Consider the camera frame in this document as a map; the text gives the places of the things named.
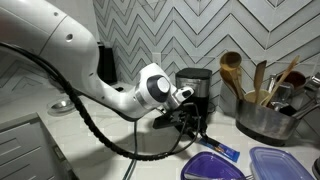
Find blue snack packet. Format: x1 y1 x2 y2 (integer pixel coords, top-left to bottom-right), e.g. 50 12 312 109
199 138 240 162

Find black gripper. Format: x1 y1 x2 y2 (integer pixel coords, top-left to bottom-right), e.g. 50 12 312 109
152 103 200 132

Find silver bowl plate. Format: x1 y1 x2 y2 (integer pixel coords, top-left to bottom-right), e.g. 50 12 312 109
47 98 75 116

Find wooden spoon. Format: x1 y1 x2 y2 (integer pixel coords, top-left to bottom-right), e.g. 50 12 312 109
220 51 244 99

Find purple plastic container lid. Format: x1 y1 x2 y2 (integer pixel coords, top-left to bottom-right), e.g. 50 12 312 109
180 151 244 180

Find black corrugated cable hose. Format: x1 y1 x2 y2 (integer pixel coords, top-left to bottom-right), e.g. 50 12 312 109
0 42 201 162

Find white wall outlet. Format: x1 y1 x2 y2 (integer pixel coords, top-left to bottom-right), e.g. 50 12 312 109
152 52 162 66

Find steel utensil pot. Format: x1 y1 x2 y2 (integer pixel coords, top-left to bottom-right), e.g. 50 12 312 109
235 100 300 147

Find black coffee maker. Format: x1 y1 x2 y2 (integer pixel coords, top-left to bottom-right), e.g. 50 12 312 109
175 68 212 123

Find clear blue plastic container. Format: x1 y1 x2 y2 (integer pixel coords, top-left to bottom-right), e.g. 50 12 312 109
249 147 315 180

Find wooden spatula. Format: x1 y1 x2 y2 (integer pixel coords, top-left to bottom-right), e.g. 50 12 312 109
254 60 267 103

